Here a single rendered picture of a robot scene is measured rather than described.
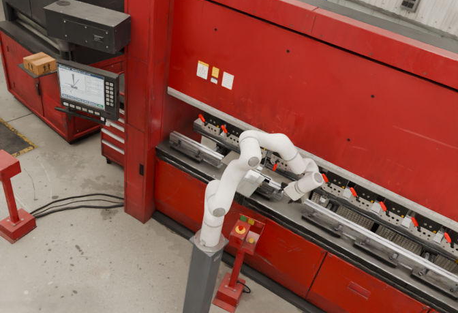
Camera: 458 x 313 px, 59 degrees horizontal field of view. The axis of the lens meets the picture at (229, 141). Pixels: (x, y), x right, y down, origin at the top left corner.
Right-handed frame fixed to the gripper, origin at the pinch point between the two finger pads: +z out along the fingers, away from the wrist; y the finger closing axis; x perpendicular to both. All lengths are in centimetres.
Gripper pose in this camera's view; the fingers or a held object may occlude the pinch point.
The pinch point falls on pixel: (284, 196)
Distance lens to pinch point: 254.7
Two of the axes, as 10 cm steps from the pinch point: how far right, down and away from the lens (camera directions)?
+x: -5.3, 5.5, -6.5
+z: -4.9, 4.3, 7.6
